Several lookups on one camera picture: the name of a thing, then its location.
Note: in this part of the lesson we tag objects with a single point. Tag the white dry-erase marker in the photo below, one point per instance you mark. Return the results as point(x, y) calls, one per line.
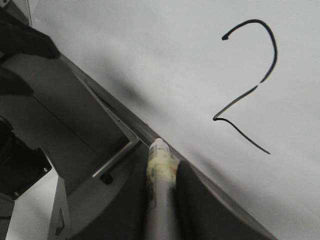
point(161, 216)

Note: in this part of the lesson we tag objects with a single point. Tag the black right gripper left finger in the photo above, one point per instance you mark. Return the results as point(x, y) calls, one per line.
point(123, 219)

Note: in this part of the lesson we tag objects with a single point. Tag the white whiteboard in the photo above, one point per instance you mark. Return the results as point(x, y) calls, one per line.
point(233, 85)

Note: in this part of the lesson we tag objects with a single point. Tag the grey metal stand frame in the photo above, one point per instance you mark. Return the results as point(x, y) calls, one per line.
point(92, 150)

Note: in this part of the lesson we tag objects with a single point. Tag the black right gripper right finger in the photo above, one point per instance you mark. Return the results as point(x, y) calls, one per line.
point(202, 216)

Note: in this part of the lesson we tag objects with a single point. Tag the grey aluminium whiteboard tray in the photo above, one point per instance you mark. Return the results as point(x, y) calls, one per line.
point(148, 136)

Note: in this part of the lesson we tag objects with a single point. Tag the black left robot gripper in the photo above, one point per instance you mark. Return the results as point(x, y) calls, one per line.
point(19, 38)

